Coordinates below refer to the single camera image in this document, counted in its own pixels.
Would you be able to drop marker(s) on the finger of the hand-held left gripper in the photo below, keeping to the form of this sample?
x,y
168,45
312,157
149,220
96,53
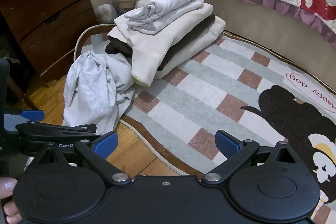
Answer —
x,y
31,115
60,130

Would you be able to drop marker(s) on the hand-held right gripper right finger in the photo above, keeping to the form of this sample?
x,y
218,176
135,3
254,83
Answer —
x,y
225,141

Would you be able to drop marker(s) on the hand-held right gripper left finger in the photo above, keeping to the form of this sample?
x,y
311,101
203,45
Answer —
x,y
106,142

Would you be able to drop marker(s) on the light grey garment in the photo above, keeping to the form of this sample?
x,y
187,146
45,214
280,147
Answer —
x,y
89,87

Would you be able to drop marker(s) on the person's left hand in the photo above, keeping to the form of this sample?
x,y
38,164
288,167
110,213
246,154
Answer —
x,y
8,187

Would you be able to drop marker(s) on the checked cartoon dog rug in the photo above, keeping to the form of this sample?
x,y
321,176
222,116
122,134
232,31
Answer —
x,y
199,98

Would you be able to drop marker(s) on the brown wooden drawer cabinet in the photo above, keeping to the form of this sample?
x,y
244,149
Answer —
x,y
47,16

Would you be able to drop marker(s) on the dark brown folded garment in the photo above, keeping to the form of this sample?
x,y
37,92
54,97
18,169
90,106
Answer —
x,y
114,48

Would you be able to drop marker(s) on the cream ribbed folded garment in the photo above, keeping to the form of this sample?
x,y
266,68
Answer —
x,y
157,48

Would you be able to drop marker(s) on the stack of folded cream towels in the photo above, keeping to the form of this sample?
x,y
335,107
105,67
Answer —
x,y
204,35

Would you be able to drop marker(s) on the beige bed base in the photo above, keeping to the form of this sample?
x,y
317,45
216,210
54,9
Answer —
x,y
262,19

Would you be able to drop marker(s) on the pale grey folded garment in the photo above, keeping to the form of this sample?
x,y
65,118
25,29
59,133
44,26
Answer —
x,y
168,6

